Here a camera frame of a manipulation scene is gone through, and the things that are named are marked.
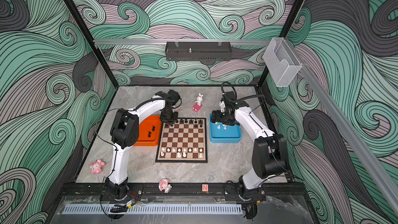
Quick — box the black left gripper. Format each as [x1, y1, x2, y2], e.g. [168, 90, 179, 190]
[161, 108, 179, 124]

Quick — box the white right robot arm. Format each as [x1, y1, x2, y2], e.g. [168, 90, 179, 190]
[210, 106, 288, 190]

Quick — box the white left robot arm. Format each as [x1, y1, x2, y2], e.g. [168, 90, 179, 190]
[105, 90, 181, 199]

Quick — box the folding chess board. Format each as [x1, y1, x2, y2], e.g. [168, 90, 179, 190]
[155, 118, 208, 163]

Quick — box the blue plastic tray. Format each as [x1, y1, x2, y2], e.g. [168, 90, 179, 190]
[209, 122, 241, 144]

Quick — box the orange plastic tray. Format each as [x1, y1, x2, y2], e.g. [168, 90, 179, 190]
[134, 115, 162, 147]

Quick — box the white bunny phone stand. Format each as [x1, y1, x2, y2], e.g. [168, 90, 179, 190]
[192, 93, 203, 112]

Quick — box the pink melody figurine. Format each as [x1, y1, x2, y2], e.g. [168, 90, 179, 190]
[158, 178, 172, 194]

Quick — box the red letter block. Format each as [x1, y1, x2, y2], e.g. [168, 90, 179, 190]
[202, 184, 208, 192]

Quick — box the clear acrylic holder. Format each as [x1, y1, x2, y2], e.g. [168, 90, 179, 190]
[263, 37, 302, 87]

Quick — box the pink kitty figurine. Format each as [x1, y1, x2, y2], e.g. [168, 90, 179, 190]
[90, 159, 105, 174]

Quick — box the black wall shelf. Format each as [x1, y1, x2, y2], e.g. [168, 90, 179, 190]
[165, 42, 232, 61]

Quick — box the aluminium rail back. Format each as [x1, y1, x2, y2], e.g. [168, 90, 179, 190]
[93, 38, 271, 46]

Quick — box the aluminium rail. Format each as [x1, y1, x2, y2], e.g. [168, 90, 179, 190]
[93, 38, 271, 46]
[301, 64, 398, 214]

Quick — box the white slotted cable duct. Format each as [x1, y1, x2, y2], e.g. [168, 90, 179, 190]
[62, 203, 243, 215]

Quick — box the black frame post right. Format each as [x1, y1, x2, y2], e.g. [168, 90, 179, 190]
[258, 0, 305, 88]

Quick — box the black frame post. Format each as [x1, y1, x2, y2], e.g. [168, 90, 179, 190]
[63, 0, 119, 90]
[258, 0, 305, 88]

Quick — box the aluminium rail right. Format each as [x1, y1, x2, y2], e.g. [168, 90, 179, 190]
[301, 64, 398, 214]

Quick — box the black frame post left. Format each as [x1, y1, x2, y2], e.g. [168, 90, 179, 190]
[63, 0, 119, 90]

